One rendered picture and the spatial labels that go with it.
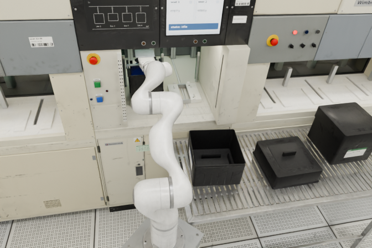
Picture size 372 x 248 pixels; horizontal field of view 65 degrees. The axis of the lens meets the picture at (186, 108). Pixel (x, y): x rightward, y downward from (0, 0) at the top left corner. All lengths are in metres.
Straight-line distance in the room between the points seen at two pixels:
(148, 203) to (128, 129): 0.80
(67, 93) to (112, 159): 0.58
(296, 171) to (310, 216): 1.01
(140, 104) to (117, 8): 0.48
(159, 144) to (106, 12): 0.67
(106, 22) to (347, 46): 1.39
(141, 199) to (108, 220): 1.36
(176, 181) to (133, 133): 0.79
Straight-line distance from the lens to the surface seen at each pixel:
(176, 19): 1.51
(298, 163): 1.82
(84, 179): 2.19
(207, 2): 1.52
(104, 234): 2.44
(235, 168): 1.62
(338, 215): 2.85
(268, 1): 1.65
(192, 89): 2.13
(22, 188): 2.30
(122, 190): 2.31
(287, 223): 2.62
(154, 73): 1.31
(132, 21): 1.49
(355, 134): 1.93
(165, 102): 1.26
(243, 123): 2.03
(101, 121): 1.83
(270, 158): 1.79
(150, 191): 1.14
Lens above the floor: 2.10
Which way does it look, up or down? 38 degrees down
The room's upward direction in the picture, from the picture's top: 4 degrees clockwise
